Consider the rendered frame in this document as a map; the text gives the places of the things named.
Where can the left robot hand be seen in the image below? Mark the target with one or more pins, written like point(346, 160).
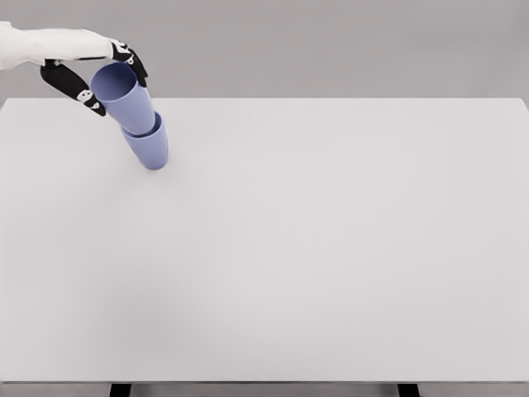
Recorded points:
point(78, 44)

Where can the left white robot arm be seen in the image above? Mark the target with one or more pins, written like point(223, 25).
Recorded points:
point(14, 43)

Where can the blue plastic cup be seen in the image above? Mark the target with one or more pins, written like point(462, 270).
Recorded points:
point(124, 101)
point(152, 149)

